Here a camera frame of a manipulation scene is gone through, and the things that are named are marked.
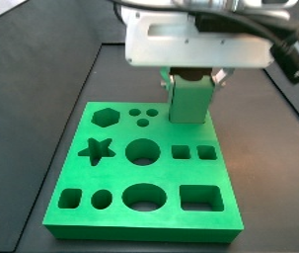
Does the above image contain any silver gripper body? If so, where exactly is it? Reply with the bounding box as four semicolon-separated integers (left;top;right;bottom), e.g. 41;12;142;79
122;7;272;68

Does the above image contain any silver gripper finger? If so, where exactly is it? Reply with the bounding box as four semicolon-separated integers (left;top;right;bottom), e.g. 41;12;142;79
159;67;174;98
212;68;235;91

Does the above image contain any green arch object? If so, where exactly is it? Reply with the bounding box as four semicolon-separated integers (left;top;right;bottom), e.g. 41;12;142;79
168;75;214;124

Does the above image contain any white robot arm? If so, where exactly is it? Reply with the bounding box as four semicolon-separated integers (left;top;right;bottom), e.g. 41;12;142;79
109;0;298;83

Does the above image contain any green shape sorter block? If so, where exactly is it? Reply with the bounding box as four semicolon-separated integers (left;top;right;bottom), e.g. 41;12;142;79
43;102;244;243

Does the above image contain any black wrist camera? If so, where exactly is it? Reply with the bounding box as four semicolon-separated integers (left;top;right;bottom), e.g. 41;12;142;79
270;24;299;84

